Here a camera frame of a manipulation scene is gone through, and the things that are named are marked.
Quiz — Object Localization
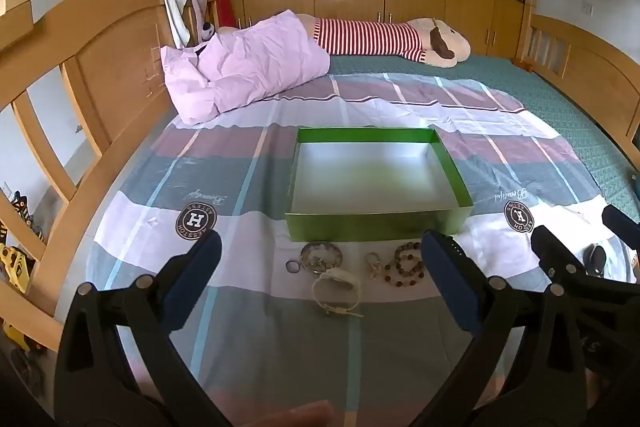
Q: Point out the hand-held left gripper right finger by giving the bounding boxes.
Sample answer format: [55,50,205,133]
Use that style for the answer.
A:
[421,229,589,427]

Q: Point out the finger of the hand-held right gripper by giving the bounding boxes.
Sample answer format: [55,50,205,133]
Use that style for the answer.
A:
[601,204,640,239]
[531,227,589,282]

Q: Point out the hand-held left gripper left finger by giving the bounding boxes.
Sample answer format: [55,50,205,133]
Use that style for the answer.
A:
[54,229,224,427]

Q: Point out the brown wooden bead bracelet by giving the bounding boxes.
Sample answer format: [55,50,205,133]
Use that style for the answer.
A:
[382,243,426,288]

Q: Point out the silver bangle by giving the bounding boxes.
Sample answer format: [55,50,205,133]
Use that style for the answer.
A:
[300,241,346,269]

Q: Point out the green cardboard box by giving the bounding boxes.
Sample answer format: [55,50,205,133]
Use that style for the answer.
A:
[284,127,474,242]

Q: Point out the person's left hand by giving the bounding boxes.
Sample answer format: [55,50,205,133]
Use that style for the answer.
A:
[259,399,334,427]

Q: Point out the black key fob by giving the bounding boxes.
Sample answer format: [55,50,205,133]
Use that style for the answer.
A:
[584,244,609,279]

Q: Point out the gold flower brooch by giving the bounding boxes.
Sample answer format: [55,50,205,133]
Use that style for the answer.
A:
[366,251,385,281]

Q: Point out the striped pastel bedsheet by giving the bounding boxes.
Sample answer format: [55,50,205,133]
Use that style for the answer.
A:
[86,71,640,427]

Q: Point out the wooden footboard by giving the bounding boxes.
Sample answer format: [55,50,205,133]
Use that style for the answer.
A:
[516,4,640,135]

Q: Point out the yellow black toy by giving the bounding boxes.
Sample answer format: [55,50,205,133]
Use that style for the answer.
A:
[0,188,47,294]

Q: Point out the pink duvet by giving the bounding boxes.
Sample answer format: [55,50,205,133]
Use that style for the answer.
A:
[160,9,332,126]

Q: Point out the wooden headboard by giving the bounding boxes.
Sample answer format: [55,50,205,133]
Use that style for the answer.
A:
[0,0,227,348]

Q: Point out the small plush dog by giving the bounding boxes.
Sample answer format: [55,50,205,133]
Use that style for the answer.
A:
[197,19,222,44]

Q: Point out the large striped plush dog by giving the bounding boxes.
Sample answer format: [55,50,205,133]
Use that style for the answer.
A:
[299,17,472,68]

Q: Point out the white grey hanging clothes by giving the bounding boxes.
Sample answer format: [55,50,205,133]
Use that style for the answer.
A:
[154,0,212,48]

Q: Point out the red cloth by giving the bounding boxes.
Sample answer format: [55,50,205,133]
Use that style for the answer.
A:
[207,0,235,30]

